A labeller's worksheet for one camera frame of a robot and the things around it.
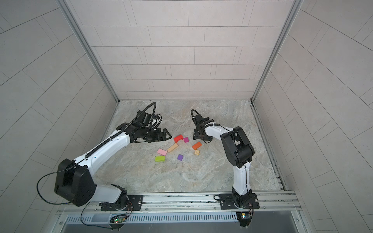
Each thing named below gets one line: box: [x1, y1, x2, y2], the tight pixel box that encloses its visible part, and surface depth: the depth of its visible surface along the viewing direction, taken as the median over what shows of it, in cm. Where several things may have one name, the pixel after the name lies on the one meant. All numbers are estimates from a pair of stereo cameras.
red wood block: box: [173, 134, 184, 144], surface depth 95 cm
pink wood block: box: [156, 148, 168, 156], surface depth 90 cm
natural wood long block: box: [167, 142, 179, 153], surface depth 92 cm
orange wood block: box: [191, 141, 203, 150], surface depth 93 cm
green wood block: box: [154, 155, 166, 162], surface depth 87 cm
